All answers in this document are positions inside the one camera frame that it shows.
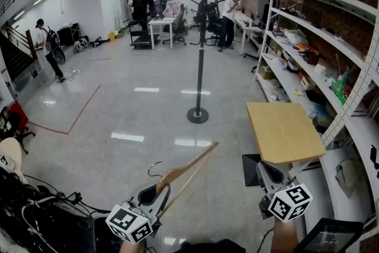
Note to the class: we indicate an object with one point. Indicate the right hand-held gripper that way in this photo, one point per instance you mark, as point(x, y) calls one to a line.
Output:
point(291, 201)

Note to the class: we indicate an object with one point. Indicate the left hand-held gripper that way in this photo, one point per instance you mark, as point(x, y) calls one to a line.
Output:
point(127, 223)

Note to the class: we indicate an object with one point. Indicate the wooden hanger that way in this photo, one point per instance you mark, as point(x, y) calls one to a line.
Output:
point(183, 169)

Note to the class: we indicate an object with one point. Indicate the black coat rack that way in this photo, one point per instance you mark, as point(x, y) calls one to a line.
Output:
point(200, 68)

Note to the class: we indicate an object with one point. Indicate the person's left forearm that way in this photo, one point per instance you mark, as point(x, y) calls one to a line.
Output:
point(131, 247)

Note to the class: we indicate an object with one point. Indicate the person's right forearm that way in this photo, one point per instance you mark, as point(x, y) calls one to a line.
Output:
point(284, 237)

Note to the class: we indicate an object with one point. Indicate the black metal frame stand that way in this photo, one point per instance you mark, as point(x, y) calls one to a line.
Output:
point(68, 35)

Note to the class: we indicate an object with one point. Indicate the black metal table base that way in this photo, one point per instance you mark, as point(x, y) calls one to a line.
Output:
point(251, 170)

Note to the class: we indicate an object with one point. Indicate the light wooden table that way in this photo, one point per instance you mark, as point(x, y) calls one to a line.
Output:
point(284, 130)

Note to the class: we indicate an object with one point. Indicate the person's dark clothing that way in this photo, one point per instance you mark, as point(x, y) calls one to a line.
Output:
point(207, 247)

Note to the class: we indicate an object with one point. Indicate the grey cloth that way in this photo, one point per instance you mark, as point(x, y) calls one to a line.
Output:
point(349, 177)

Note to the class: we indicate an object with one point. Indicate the black tablet device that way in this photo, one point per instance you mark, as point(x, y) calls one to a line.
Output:
point(328, 237)

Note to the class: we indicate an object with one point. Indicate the white metal shelf unit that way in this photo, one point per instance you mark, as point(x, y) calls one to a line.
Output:
point(346, 124)

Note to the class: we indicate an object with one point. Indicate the white plastic bag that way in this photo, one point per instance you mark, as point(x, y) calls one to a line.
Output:
point(280, 63)

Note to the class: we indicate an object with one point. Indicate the beige round chair back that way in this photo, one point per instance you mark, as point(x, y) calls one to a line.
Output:
point(10, 151)

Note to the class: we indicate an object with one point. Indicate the red label bottle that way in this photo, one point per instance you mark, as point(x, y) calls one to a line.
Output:
point(275, 27)

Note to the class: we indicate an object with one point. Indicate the black swivel chair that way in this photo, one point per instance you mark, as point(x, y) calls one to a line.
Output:
point(16, 124)

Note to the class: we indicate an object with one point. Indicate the long white desk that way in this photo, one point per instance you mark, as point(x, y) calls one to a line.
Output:
point(244, 23)

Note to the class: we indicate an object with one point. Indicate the red cabinet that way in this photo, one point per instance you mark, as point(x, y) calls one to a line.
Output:
point(18, 114)

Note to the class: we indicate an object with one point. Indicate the black platform cart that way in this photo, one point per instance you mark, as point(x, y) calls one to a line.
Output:
point(142, 40)

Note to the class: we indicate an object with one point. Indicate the black office chair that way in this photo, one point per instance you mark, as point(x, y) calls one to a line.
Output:
point(178, 23)
point(213, 20)

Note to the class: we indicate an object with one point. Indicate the black monitor on stand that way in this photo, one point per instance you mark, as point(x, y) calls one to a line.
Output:
point(265, 9)

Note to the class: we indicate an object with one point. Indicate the yellow bin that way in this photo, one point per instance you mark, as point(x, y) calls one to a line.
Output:
point(111, 36)

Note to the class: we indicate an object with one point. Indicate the white bags pile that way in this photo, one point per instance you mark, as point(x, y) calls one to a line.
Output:
point(80, 45)

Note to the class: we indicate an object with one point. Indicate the black round dish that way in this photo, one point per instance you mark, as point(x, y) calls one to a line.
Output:
point(59, 55)

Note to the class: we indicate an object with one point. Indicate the small white desk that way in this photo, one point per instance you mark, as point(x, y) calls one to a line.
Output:
point(161, 20)

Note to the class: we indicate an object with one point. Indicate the pink items on desk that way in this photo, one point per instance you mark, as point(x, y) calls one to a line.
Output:
point(173, 9)

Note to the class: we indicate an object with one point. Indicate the dark staircase with railing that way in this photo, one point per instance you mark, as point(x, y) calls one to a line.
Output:
point(14, 59)

